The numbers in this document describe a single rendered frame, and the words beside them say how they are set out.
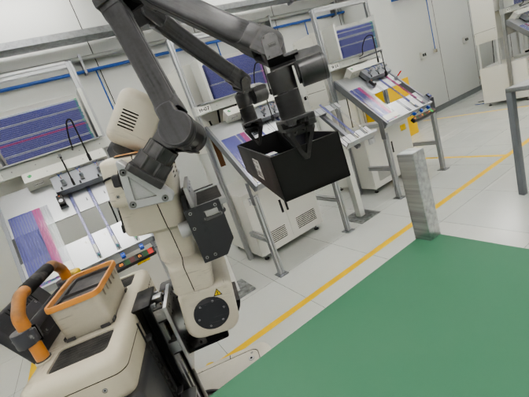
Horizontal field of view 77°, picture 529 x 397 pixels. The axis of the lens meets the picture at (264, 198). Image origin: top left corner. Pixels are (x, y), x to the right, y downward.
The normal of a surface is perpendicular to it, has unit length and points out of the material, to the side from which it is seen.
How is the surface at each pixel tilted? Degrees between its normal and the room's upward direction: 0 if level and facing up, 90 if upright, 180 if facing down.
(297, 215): 90
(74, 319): 92
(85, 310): 92
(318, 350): 0
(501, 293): 0
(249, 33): 72
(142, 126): 90
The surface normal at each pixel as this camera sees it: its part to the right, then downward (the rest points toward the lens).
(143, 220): 0.22, 0.20
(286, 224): 0.51, 0.07
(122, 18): -0.07, -0.01
